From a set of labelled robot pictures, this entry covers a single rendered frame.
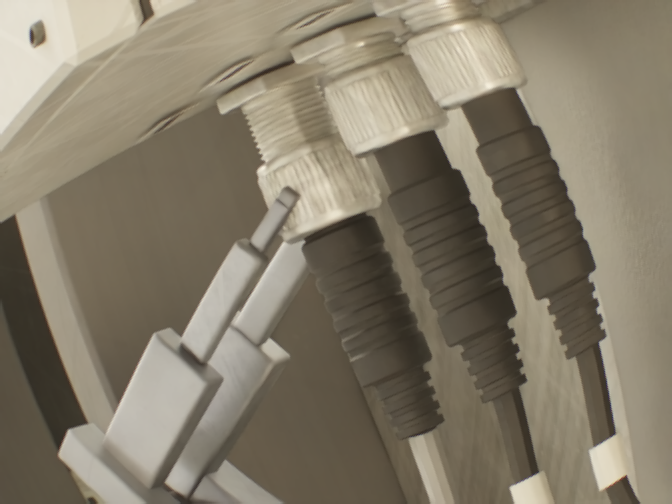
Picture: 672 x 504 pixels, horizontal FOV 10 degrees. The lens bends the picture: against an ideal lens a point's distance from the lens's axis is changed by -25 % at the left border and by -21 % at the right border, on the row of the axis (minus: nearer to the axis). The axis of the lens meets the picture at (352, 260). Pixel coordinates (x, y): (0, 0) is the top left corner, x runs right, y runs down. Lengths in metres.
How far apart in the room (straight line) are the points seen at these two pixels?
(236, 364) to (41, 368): 0.94
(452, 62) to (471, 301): 0.05
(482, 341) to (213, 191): 0.15
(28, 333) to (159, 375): 0.96
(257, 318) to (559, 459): 0.06
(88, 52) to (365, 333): 0.18
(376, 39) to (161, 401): 0.08
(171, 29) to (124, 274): 0.24
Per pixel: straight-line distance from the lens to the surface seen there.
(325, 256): 0.66
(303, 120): 0.66
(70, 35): 0.49
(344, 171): 0.66
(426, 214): 0.63
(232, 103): 0.66
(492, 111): 0.60
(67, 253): 0.76
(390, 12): 0.60
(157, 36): 0.52
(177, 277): 0.76
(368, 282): 0.66
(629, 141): 0.64
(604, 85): 0.64
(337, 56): 0.63
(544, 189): 0.60
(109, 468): 0.68
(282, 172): 0.66
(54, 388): 1.63
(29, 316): 1.63
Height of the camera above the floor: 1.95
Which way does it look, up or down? 41 degrees down
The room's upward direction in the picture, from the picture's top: 2 degrees counter-clockwise
